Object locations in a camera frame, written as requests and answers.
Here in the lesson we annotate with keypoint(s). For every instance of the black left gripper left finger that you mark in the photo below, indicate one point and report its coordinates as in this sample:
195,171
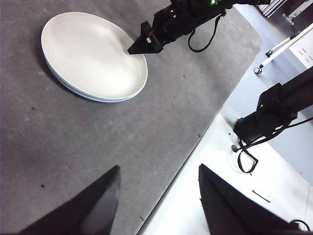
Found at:
80,215

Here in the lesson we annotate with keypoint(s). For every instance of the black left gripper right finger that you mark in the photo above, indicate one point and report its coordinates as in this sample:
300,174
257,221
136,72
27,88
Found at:
232,215

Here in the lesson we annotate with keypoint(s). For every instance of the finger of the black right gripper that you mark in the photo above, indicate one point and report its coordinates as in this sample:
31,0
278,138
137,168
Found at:
144,46

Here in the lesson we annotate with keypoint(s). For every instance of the white round plate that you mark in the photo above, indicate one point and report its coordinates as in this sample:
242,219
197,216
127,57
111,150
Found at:
95,56

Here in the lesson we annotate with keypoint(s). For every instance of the blue round plate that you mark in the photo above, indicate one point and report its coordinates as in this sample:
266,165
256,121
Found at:
73,91

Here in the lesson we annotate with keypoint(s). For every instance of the white tripod stand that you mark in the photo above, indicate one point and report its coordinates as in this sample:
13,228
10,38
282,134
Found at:
286,47

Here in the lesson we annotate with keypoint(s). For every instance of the dark background furniture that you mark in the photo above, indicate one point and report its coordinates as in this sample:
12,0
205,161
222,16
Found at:
300,12

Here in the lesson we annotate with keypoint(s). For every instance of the white panel with marks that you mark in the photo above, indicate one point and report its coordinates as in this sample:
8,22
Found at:
304,52

